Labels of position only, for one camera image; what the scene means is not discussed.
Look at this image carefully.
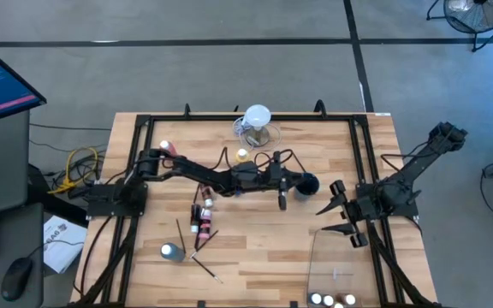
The white paper booklet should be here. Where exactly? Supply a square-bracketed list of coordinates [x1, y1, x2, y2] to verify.
[43, 215, 88, 275]

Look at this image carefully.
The white bulb table lamp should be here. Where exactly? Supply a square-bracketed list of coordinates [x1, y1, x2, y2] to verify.
[241, 104, 272, 147]

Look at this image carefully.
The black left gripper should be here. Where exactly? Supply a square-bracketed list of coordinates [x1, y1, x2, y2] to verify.
[267, 151, 312, 211]

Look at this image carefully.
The black mouse cable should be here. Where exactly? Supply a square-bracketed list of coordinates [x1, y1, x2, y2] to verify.
[26, 238, 86, 263]

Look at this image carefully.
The grey desk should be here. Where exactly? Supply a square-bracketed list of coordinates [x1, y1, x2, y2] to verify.
[0, 110, 45, 308]

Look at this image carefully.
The large pink paint bottle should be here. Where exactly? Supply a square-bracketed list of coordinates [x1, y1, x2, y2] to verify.
[159, 139, 178, 157]

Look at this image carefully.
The blue-grey plastic cup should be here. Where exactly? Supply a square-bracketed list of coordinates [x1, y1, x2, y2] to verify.
[293, 171, 321, 202]

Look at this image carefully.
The clear plastic bin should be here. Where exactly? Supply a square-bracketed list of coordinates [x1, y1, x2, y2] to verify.
[307, 225, 365, 308]

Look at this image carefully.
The small pink paint bottle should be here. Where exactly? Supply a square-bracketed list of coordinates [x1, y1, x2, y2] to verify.
[198, 208, 213, 240]

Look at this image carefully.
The black computer mouse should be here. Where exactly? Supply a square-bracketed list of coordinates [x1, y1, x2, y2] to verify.
[0, 257, 33, 303]

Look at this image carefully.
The yellow cable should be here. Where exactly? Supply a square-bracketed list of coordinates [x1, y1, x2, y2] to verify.
[48, 147, 100, 196]

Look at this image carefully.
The large teal paint bottle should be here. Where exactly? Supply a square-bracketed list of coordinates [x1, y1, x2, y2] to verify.
[159, 242, 187, 264]

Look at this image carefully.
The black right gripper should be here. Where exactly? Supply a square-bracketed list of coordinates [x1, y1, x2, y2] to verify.
[316, 179, 379, 249]

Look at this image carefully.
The black paintbrush silver ferrule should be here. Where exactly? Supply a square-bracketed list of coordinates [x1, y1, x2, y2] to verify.
[192, 255, 224, 285]

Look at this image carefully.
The black floor fan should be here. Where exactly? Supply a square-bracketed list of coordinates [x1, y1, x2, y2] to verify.
[425, 0, 493, 53]

